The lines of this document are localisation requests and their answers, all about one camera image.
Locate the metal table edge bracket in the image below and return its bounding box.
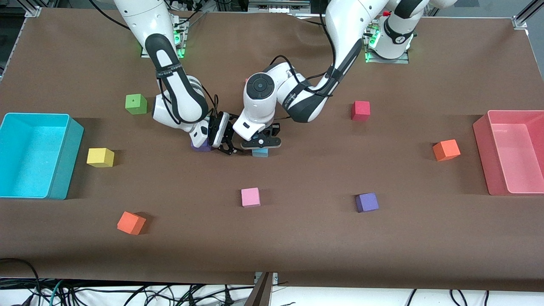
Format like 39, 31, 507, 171
244, 272, 279, 306

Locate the black base power cable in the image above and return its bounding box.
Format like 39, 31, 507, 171
295, 15, 329, 27

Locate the aluminium frame rail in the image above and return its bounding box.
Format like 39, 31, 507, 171
249, 0, 311, 13

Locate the light pink foam block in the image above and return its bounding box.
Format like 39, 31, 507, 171
241, 187, 261, 208

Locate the yellow foam block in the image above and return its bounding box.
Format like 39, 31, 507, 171
87, 147, 115, 168

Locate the blue plastic bin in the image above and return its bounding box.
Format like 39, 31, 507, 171
0, 113, 84, 200

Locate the pink plastic bin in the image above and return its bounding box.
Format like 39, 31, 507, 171
473, 110, 544, 196

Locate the brown table cover sheet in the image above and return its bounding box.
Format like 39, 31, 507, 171
0, 8, 544, 292

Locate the teal floor cable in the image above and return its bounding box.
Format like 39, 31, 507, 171
50, 279, 65, 306

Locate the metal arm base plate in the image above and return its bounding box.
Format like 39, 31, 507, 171
365, 19, 411, 64
140, 15, 188, 59

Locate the green foam block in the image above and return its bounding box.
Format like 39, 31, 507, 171
125, 94, 148, 115

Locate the black looped floor cable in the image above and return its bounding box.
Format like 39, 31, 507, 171
0, 258, 42, 306

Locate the orange foam block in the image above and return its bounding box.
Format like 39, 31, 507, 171
433, 139, 461, 162
117, 211, 147, 235

